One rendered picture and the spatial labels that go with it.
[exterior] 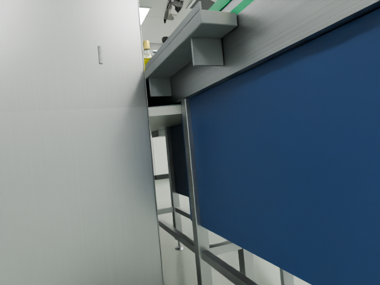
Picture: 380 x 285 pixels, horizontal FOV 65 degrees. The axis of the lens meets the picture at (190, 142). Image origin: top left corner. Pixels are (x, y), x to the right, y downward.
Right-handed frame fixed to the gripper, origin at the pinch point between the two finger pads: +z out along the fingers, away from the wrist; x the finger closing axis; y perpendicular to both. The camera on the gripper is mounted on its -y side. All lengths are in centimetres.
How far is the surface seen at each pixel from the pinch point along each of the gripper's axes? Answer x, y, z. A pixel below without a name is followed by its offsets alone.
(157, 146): 378, 111, 36
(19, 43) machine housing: -60, -51, 60
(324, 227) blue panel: -125, 13, 91
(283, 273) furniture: -71, 54, 113
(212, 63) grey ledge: -100, -3, 60
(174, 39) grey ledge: -92, -12, 54
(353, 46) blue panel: -133, 4, 65
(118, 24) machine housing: -60, -25, 41
